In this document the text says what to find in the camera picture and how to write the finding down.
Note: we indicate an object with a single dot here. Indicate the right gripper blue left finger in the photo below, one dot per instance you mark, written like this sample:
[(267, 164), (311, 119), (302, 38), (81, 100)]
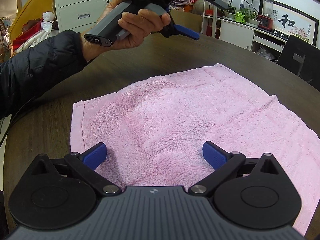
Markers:
[(84, 166)]

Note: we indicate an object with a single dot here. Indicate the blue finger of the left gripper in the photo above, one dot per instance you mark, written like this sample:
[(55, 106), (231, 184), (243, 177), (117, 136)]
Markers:
[(181, 30)]

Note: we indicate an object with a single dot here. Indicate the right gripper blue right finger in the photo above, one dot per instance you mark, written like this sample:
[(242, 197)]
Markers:
[(225, 167)]

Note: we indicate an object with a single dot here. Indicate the pink fluffy towel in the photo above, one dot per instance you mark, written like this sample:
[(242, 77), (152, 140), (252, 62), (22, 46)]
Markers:
[(154, 131)]

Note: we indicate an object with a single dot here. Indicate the black jacket forearm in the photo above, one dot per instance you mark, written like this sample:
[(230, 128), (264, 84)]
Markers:
[(36, 70)]

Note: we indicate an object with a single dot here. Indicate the person's left hand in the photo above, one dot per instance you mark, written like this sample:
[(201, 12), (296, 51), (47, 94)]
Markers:
[(139, 27)]

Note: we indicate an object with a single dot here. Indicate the potted green plant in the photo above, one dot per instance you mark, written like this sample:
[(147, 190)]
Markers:
[(242, 11)]

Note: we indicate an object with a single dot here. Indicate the red base blender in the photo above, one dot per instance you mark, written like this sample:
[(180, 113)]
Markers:
[(265, 14)]

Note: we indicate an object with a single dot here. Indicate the white low cabinet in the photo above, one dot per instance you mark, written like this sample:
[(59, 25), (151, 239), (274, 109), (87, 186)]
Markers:
[(243, 35)]

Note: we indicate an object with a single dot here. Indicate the framed calligraphy picture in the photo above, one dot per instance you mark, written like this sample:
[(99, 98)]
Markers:
[(288, 21)]

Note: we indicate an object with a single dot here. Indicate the black mesh office chair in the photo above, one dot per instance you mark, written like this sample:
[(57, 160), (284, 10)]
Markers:
[(302, 59)]

